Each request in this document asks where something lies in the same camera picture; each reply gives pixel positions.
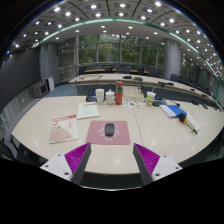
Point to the cream cardboard box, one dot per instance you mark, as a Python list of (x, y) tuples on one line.
[(132, 94)]

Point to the black computer mouse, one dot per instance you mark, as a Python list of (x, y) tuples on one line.
[(109, 129)]

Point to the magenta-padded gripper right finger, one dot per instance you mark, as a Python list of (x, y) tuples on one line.
[(164, 166)]

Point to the white lidded mug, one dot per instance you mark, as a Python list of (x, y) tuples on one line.
[(110, 97)]

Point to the grey box appliance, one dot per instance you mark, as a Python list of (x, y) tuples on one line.
[(40, 89)]

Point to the red drink bottle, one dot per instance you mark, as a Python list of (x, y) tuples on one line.
[(119, 95)]

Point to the blue and white book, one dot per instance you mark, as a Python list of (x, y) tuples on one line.
[(171, 110)]

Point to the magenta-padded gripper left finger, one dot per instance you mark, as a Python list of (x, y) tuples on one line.
[(60, 165)]

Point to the white standing appliance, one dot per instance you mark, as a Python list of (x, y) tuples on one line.
[(50, 84)]

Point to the long curved conference table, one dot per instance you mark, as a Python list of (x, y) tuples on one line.
[(100, 78)]

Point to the white booklet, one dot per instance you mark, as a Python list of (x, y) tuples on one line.
[(88, 110)]

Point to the black conference microphone console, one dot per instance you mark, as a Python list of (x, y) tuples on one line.
[(159, 102)]

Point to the cream paper notebook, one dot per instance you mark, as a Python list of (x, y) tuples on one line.
[(194, 121)]

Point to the black office chair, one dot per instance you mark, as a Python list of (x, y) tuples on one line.
[(20, 153)]

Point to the ceiling lights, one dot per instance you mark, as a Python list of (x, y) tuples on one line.
[(93, 6)]

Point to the dark office chairs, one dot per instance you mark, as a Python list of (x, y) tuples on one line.
[(175, 77)]

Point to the green-printed paper cup with straw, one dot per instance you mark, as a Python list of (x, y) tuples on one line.
[(150, 99)]

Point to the white paper cup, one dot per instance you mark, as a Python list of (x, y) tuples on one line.
[(99, 96)]

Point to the pink mouse pad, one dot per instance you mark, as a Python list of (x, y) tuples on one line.
[(96, 135)]

